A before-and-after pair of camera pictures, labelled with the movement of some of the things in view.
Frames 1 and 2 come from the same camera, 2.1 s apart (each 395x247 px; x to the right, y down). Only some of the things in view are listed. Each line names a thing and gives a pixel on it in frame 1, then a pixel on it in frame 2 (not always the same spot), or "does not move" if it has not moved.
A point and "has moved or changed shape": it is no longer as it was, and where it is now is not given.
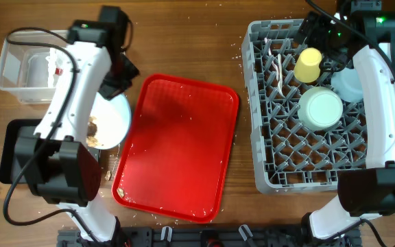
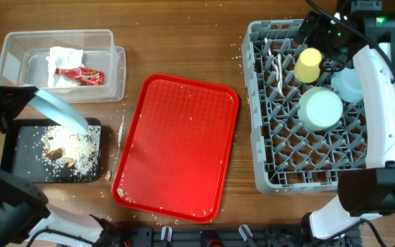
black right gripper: x=320 y=23 does not move
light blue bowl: x=348 y=85 does not move
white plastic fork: x=268 y=49 does not move
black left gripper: x=110 y=91 to x=4 y=106
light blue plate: x=113 y=119 has moved or changed shape
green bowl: x=320 y=108 does not move
